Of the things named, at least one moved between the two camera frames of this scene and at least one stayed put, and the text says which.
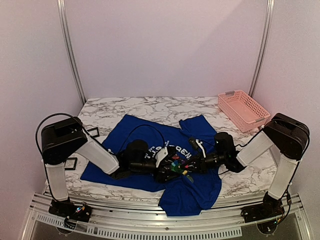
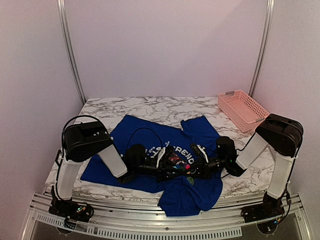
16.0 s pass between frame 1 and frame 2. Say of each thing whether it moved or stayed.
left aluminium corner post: stayed
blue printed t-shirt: stayed
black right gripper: moved
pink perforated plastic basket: stayed
